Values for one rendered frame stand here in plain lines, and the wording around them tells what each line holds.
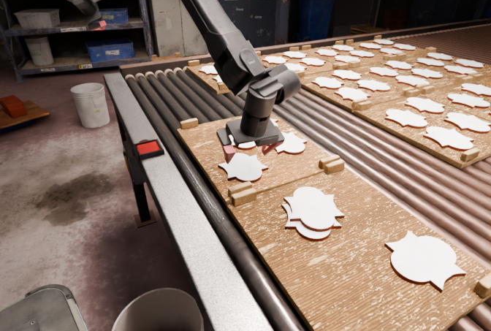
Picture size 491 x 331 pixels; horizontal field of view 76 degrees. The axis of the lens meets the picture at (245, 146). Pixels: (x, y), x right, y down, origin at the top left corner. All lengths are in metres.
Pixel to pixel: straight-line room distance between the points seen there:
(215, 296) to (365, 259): 0.28
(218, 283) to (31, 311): 1.10
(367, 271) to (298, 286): 0.13
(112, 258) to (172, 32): 3.92
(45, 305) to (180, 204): 0.94
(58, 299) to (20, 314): 0.13
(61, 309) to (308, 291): 1.16
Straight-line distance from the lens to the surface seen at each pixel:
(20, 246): 2.30
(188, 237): 0.70
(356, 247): 0.68
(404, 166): 1.00
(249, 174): 0.81
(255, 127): 0.64
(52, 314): 1.57
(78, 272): 1.99
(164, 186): 0.85
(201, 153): 0.92
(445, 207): 0.90
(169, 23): 5.25
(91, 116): 3.37
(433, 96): 1.53
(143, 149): 0.99
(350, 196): 0.80
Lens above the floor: 1.42
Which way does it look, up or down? 31 degrees down
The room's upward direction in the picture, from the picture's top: straight up
